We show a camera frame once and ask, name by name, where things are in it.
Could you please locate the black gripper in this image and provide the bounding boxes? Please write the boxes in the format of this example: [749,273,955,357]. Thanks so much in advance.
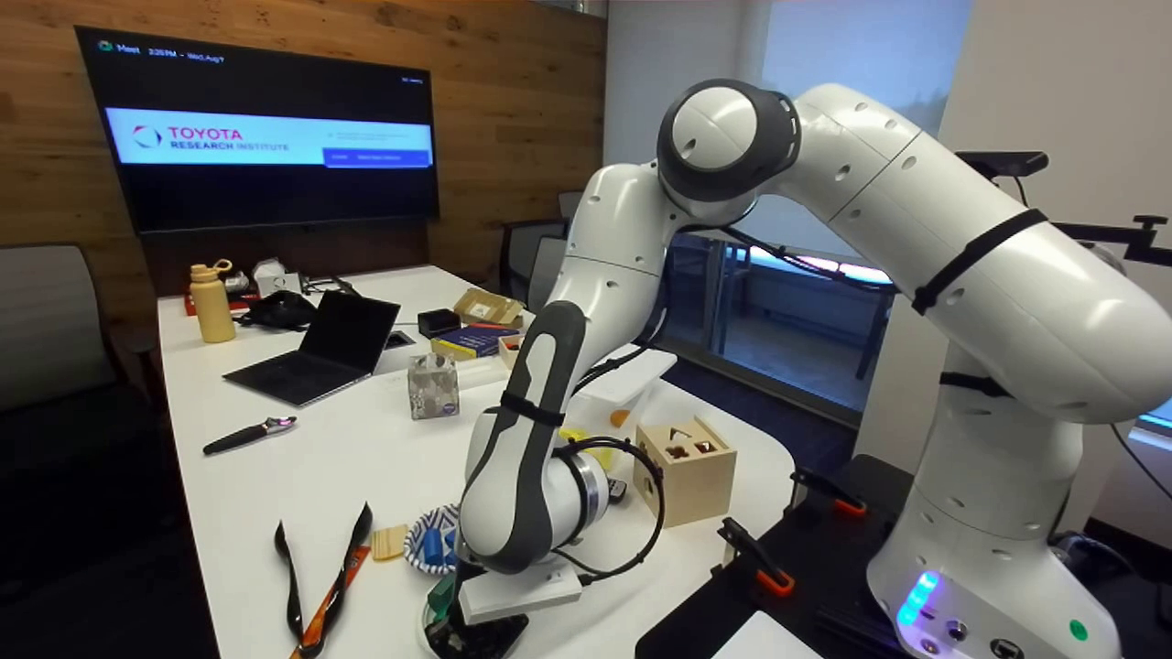
[423,578,531,659]

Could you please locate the blue toy block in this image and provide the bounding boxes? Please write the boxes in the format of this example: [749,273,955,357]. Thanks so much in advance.
[417,521,463,570]

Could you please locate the beige wooden piece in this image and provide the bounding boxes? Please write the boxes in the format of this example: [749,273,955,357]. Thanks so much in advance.
[367,522,415,567]

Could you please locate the black orange tongs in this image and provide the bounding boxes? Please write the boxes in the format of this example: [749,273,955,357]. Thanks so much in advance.
[271,501,376,659]

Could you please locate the wooden shape sorter box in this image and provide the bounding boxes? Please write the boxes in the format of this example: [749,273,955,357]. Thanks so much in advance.
[634,415,741,532]

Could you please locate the white sheet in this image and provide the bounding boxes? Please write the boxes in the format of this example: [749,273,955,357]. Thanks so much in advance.
[711,606,822,659]

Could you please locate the black orange clamp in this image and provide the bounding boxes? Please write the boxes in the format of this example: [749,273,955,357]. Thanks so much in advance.
[715,511,798,601]
[788,468,871,528]

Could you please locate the small light wooden tray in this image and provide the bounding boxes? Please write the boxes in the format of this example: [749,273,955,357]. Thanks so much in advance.
[495,330,531,374]

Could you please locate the flat blue box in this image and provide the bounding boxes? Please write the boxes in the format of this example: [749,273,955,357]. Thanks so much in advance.
[445,325,505,357]

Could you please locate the black marker pen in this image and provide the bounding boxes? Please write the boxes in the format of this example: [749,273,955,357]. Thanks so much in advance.
[198,415,299,460]

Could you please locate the small black box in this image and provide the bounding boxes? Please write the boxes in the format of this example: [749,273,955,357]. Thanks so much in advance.
[415,307,465,339]

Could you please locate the tan cardboard box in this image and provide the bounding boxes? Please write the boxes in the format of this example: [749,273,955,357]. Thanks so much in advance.
[452,284,529,334]

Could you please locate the black laptop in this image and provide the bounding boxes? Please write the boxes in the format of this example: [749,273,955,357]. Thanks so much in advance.
[221,288,404,408]

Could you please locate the dark office chair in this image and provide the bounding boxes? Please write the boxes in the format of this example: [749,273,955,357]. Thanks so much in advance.
[498,214,569,303]

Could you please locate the black pouch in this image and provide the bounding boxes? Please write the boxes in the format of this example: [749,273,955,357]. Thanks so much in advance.
[234,288,324,334]

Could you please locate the small white object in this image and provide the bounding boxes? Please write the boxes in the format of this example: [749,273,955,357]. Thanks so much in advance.
[248,256,304,296]

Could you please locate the glass window panel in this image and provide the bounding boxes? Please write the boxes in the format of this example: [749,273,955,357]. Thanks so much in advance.
[662,231,906,416]

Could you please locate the yellow water bottle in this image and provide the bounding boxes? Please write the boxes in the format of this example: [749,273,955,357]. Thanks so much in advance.
[185,256,238,346]

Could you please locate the large grey chair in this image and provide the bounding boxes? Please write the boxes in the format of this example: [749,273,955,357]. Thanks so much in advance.
[0,241,125,415]

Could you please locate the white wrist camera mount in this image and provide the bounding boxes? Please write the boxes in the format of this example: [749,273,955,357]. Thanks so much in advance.
[456,552,585,624]

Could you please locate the black cable loop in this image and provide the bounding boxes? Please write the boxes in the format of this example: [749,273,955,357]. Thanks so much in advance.
[553,435,671,578]

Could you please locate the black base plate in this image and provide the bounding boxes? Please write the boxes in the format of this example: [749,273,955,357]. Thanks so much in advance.
[634,451,1172,659]

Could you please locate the wall mounted tv screen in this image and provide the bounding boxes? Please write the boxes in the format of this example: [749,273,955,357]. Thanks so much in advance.
[74,26,445,239]

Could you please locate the black camera stand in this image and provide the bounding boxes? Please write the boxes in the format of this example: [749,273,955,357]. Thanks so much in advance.
[1056,211,1172,269]

